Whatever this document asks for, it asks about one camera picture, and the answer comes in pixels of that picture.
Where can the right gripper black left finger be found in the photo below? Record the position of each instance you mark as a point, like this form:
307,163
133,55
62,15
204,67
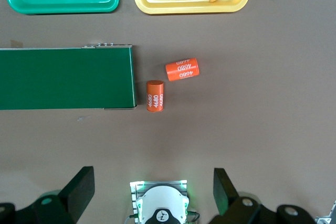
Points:
76,197

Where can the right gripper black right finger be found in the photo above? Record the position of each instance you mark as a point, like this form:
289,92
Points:
228,208

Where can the orange cylindrical battery cell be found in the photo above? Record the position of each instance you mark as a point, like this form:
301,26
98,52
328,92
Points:
155,95
182,69

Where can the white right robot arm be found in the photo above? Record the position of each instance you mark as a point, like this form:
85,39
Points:
161,203

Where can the aluminium corner profile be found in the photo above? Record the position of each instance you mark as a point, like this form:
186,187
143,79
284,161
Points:
324,220

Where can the green conveyor belt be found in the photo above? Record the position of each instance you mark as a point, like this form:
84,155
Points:
65,77

